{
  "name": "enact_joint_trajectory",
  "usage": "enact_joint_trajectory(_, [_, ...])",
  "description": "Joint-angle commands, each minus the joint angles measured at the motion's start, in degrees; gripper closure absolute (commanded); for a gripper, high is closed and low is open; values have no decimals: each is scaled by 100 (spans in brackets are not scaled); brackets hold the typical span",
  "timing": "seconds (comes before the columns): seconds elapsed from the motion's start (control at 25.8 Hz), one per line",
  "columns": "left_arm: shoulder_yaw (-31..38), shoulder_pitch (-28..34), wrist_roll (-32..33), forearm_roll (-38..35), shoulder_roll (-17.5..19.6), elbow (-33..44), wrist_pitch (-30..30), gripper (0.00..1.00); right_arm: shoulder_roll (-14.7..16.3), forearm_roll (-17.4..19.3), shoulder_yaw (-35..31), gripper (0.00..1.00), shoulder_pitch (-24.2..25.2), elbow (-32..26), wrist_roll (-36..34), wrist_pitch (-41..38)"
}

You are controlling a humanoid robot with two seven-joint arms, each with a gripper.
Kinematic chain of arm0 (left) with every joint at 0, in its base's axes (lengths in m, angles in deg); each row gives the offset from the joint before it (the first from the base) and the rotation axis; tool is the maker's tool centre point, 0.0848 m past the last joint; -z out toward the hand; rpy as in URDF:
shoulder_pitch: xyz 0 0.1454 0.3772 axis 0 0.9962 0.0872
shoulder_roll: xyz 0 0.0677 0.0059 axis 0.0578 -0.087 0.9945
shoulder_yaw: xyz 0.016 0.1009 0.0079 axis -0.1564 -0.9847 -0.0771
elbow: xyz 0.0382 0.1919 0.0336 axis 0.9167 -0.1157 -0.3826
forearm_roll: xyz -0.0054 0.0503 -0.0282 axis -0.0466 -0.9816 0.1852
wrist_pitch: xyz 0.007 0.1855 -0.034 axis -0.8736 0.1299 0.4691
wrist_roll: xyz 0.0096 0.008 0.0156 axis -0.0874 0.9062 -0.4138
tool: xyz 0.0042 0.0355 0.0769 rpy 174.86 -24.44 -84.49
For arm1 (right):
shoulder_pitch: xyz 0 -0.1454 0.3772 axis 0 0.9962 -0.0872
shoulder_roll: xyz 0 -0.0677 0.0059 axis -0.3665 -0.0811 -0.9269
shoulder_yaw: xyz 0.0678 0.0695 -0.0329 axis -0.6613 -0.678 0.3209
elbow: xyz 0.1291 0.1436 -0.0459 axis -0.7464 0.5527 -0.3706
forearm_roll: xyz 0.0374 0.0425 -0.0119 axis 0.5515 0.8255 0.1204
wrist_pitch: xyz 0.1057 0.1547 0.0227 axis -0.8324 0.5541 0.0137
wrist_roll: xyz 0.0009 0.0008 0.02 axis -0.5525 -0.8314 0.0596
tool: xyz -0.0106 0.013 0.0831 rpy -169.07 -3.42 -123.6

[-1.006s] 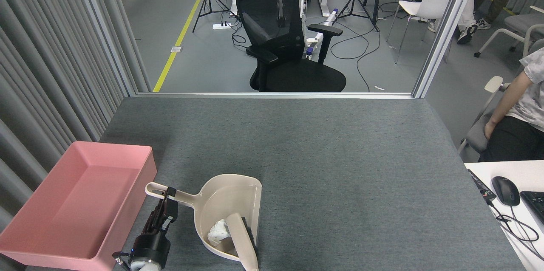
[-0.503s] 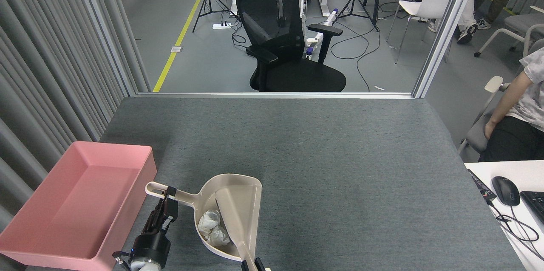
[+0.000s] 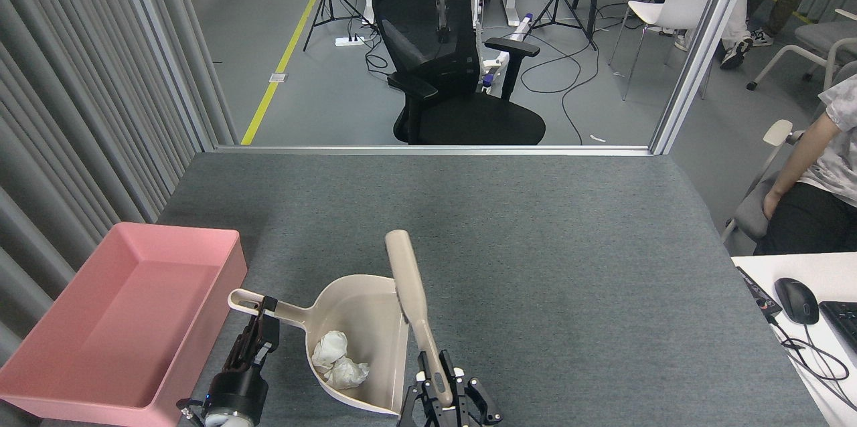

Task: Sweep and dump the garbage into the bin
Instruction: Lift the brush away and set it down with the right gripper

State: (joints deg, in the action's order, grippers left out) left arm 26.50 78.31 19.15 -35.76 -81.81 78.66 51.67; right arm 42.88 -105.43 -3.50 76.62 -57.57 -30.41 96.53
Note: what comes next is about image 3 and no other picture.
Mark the black mesh office chair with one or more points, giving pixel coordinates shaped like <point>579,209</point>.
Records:
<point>435,45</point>

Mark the white side desk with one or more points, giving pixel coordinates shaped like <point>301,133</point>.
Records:
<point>823,266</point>

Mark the silver frame rail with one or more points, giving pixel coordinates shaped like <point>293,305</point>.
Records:
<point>435,150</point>

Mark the black keyboard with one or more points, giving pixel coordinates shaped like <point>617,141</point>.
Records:
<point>842,323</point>

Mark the metal floor plate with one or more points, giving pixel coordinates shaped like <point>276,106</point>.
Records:
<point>278,77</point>

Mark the black computer mouse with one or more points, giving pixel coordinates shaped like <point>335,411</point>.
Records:
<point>797,301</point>

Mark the white paper ball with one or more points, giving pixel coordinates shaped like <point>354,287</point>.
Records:
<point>348,373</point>
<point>330,350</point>

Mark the white plastic chair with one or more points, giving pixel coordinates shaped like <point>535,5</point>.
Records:
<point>673,5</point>

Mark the person's forearm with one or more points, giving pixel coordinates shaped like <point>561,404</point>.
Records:
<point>800,159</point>

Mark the white stand on wheels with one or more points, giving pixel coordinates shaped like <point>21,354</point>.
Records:
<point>495,65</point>

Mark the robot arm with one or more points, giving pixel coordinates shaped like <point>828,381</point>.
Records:
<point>227,421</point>

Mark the white power strip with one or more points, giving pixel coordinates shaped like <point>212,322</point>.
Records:
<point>349,41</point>

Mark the flat black device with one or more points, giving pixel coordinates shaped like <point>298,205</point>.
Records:
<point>758,291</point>

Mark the grey curtain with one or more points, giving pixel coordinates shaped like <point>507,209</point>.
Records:
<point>60,112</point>

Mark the beige plastic dustpan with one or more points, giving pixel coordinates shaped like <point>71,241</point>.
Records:
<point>368,320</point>

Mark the beige hand brush black bristles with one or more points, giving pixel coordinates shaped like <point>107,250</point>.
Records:
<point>410,286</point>

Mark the pink plastic bin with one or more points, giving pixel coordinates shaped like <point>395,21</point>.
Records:
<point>100,320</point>

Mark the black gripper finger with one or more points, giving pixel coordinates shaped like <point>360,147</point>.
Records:
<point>269,340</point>
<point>479,403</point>
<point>242,353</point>
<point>420,400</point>

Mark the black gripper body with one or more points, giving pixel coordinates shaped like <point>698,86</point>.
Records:
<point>443,419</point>
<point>236,393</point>

